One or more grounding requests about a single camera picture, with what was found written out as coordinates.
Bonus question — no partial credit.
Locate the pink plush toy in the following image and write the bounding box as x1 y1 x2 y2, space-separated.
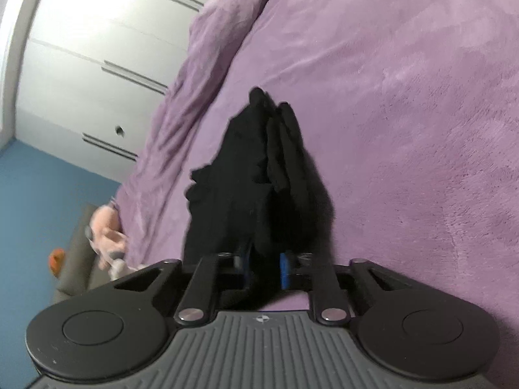
85 200 131 281

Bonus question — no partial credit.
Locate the purple bed blanket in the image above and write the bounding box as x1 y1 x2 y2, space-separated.
117 0 518 326

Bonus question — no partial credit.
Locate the white wardrobe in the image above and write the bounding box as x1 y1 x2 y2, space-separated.
1 0 209 182

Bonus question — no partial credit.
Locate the grey pillow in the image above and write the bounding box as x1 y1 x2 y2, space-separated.
53 204 110 304

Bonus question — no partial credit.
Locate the black long sleeve shirt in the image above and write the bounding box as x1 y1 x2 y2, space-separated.
183 87 333 295

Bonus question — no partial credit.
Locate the orange plush toy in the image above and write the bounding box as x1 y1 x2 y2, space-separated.
47 248 66 277

